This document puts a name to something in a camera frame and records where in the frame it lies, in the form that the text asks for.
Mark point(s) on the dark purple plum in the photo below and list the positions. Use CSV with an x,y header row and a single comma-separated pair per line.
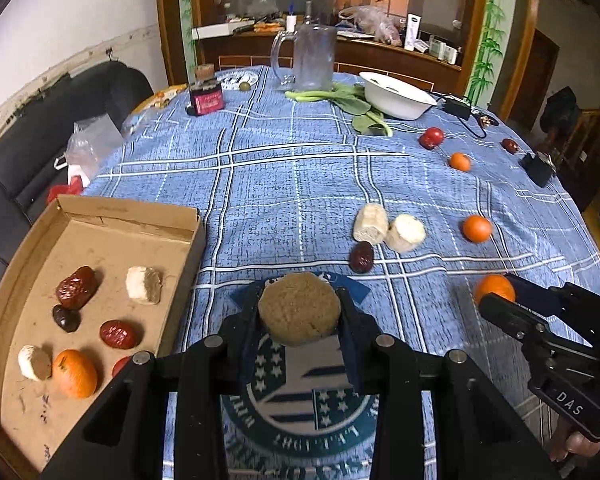
x,y
65,318

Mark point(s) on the white enamel bowl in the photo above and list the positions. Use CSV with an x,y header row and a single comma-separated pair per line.
x,y
395,100

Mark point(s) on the yellow snack packet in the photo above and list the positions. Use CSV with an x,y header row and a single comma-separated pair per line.
x,y
162,96

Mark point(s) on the black leather sofa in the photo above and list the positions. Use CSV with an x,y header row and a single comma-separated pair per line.
x,y
30,125

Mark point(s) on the blue plaid tablecloth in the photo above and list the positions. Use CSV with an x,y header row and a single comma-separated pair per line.
x,y
290,185

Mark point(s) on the person's right hand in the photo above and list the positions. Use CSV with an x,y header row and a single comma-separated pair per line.
x,y
567,442

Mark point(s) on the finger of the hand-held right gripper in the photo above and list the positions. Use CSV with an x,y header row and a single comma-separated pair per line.
x,y
510,317
535,292

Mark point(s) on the white sugarcane chunk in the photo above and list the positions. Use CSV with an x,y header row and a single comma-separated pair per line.
x,y
142,285
370,222
34,362
405,232

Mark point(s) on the small brown object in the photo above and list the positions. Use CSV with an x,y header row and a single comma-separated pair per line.
x,y
487,120

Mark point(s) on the large red jujube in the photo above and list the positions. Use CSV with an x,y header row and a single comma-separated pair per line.
x,y
75,287

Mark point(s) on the bamboo painted panel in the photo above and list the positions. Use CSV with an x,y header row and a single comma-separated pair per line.
x,y
187,10
490,35

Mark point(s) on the green leafy vegetable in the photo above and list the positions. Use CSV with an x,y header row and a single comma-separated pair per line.
x,y
352,105

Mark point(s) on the red plastic bag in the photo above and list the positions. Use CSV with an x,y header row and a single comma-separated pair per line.
x,y
70,189

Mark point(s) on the orange tangerine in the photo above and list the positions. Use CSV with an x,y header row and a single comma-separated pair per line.
x,y
460,161
495,289
477,228
74,372

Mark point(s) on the crumpled plastic bag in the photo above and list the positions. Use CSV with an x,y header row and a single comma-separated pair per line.
x,y
375,22

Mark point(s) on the white lotion tube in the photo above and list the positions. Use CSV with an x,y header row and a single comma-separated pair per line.
x,y
412,30

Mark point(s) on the white flat box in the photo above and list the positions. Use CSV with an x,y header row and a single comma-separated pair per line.
x,y
215,30

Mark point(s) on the round brown cake piece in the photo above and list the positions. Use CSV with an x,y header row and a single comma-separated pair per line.
x,y
300,310

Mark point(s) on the brown wooden door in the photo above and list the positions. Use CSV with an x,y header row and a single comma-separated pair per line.
x,y
540,75

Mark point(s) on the pink jar with cork lid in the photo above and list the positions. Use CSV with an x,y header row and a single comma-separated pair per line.
x,y
207,101

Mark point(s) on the small green fruit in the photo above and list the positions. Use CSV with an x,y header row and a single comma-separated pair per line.
x,y
243,86

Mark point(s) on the brown cardboard box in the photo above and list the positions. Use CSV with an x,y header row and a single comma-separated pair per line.
x,y
105,250

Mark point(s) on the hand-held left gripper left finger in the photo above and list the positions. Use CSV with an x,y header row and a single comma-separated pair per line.
x,y
252,360

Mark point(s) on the wooden chair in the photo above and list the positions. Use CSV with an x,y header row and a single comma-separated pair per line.
x,y
597,160

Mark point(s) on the black power adapter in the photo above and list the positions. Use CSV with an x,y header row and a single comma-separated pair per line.
x,y
475,127
455,106

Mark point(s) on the small white bottle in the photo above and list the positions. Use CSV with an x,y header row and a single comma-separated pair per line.
x,y
291,22

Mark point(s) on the clear glass pitcher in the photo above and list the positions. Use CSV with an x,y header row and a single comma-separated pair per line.
x,y
312,55

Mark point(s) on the white patterned plate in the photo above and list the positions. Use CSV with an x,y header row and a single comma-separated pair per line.
x,y
230,79

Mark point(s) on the red tomato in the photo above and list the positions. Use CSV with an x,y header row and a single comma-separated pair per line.
x,y
431,138
121,366

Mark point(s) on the wooden cabinet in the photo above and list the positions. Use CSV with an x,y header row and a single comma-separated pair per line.
x,y
250,52

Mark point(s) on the dark jacket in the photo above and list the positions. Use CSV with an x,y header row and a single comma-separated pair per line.
x,y
560,110

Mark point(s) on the clear plastic bag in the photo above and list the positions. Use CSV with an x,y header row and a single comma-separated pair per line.
x,y
87,142

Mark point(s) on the white small boxes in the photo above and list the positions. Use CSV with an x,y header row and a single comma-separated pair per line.
x,y
442,50

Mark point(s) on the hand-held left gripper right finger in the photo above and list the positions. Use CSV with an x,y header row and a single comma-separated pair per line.
x,y
350,360

